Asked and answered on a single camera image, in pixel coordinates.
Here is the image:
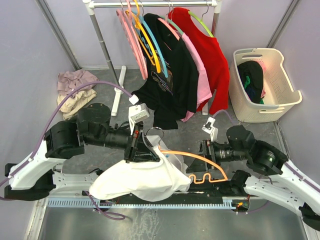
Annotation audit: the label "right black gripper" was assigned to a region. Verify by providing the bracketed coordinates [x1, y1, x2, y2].
[185, 139, 247, 174]

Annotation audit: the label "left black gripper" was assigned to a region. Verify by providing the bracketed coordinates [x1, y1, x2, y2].
[85, 120, 161, 164]

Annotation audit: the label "white t shirt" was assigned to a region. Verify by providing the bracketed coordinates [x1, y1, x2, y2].
[89, 135, 192, 202]

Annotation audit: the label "orange wavy hanger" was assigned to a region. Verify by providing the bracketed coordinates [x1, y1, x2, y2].
[146, 126, 229, 185]

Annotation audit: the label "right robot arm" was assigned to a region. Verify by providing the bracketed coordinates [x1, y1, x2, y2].
[199, 125, 320, 231]

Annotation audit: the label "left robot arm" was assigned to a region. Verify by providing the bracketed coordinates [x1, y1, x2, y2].
[4, 103, 160, 201]

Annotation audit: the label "black t shirt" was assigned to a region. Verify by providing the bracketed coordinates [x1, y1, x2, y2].
[133, 13, 199, 130]

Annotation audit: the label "pink t shirt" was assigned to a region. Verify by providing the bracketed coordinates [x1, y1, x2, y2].
[181, 33, 212, 109]

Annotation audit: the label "blue hanger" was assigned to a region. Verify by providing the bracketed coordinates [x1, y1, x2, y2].
[131, 10, 169, 78]

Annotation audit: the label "red t shirt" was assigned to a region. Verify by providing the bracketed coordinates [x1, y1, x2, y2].
[168, 7, 230, 115]

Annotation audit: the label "salmon hanger holding shirt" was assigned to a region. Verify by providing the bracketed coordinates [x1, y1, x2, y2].
[158, 16, 180, 40]

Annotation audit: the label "yellow hanger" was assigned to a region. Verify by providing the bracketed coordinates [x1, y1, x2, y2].
[126, 0, 162, 73]

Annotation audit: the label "pink wavy hanger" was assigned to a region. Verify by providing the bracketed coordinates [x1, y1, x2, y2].
[116, 3, 148, 80]

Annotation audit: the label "green hanger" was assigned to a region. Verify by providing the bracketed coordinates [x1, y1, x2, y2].
[188, 2, 214, 38]

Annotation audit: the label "white clothes rack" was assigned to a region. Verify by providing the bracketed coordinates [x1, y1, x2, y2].
[82, 0, 222, 117]

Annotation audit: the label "beige crumpled cloth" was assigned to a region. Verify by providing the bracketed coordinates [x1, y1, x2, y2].
[60, 88, 97, 120]

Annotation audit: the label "mauve crumpled cloth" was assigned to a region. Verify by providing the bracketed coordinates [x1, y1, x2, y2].
[57, 69, 99, 96]

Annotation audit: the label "dark clothes in basket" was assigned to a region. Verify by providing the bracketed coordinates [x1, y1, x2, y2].
[237, 60, 264, 105]

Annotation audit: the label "cream laundry basket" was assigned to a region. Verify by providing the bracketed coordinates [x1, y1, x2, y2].
[228, 48, 303, 123]

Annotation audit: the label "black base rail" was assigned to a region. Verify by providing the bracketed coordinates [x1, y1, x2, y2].
[89, 170, 250, 213]

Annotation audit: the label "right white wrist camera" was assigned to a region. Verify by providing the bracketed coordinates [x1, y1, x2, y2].
[201, 117, 219, 142]

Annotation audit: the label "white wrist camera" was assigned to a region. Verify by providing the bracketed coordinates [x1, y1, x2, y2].
[201, 117, 219, 142]
[128, 94, 150, 134]

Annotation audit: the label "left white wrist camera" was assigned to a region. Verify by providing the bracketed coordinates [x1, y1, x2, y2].
[128, 94, 150, 134]

